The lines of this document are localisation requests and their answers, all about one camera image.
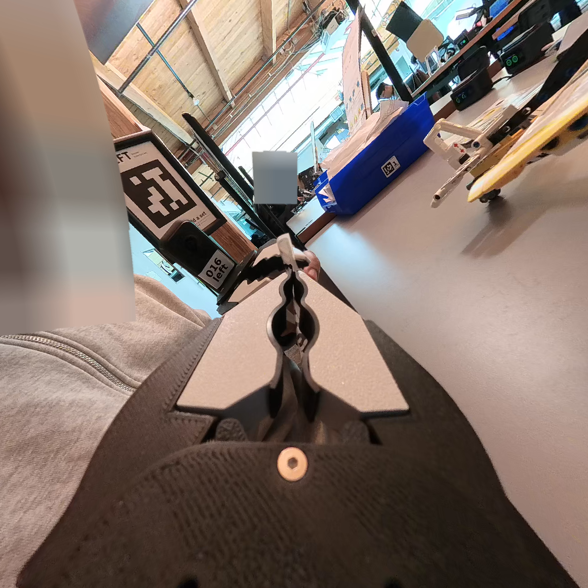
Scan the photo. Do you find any lego airplane model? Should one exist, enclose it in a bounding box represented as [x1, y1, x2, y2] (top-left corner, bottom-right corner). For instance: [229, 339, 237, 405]
[423, 62, 588, 208]

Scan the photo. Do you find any black square panel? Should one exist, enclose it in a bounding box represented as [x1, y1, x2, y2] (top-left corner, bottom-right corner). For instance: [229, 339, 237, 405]
[385, 0, 425, 35]

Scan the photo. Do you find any tall cardboard board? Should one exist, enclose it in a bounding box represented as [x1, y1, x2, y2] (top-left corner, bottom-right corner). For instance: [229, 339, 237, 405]
[341, 11, 375, 134]

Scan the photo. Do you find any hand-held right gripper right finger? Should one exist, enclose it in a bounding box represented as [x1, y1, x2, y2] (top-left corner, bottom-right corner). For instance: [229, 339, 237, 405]
[294, 270, 410, 427]

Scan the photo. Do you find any crumpled white paper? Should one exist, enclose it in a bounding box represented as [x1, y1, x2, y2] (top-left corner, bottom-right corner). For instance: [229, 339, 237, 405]
[319, 99, 409, 173]

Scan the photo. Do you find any blue plastic bin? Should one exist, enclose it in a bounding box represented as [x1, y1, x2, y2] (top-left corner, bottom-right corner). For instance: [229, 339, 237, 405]
[314, 96, 436, 217]

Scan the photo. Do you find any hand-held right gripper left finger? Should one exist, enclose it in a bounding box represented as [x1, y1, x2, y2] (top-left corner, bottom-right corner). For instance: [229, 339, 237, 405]
[176, 270, 292, 425]

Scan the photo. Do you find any black metal frame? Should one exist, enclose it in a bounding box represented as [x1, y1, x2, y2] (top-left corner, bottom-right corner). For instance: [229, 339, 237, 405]
[181, 111, 306, 251]

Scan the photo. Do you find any black battery charger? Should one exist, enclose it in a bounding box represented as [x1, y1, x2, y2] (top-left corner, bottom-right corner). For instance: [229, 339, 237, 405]
[500, 21, 556, 76]
[451, 46, 496, 112]

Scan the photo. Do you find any sticker sheet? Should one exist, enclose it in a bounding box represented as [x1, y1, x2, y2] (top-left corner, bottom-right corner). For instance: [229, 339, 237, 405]
[281, 294, 307, 368]

